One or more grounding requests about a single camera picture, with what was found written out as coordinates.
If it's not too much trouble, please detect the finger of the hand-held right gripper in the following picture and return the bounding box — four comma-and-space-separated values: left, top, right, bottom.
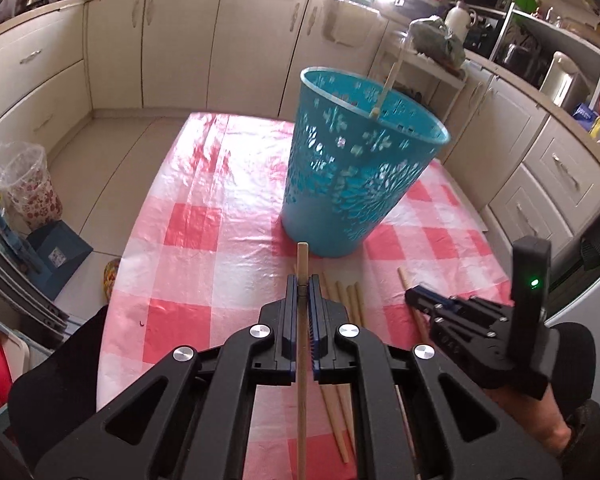
404, 285, 512, 323
414, 305, 511, 363

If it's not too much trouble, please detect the white shelf rack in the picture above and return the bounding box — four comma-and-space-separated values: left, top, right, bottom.
374, 25, 470, 128

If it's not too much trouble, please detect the red checkered plastic tablecloth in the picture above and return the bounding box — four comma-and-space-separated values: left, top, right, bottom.
96, 112, 513, 480

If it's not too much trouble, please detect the person's black clothing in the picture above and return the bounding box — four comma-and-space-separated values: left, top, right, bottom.
550, 322, 598, 403

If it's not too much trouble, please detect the black chair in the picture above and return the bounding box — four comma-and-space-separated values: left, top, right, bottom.
7, 305, 108, 441

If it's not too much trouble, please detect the blue package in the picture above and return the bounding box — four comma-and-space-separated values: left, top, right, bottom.
574, 103, 600, 129

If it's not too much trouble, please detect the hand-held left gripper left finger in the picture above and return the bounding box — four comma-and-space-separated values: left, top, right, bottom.
35, 274, 299, 480

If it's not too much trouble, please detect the person's right forearm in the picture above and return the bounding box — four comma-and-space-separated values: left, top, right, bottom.
487, 382, 581, 458

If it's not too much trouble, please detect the floral bin with plastic liner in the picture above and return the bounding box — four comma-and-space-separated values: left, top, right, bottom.
0, 143, 64, 232

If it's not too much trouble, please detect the cream kitchen cabinet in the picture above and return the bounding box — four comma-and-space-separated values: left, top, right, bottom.
457, 60, 600, 266
0, 0, 95, 163
84, 0, 398, 122

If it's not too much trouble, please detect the white appliance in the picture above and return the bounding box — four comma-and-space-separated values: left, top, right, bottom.
547, 255, 600, 328

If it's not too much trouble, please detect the blue perforated plastic basket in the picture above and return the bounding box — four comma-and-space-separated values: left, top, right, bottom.
280, 66, 451, 259

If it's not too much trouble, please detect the white thermos jug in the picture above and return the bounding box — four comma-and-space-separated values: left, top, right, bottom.
444, 1, 477, 44

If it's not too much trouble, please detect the blue cardboard box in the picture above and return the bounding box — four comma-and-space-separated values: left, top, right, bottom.
26, 224, 94, 302

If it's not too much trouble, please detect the grey-green bundled bag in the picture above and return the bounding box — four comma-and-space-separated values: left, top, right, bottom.
409, 16, 467, 64

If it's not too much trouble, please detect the white electric water pot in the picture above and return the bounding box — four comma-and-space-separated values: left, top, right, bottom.
539, 51, 589, 109

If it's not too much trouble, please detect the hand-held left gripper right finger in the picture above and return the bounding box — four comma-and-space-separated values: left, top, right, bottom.
310, 274, 563, 480

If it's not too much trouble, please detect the colourful floral plate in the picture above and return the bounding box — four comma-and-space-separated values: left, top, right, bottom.
102, 258, 124, 302

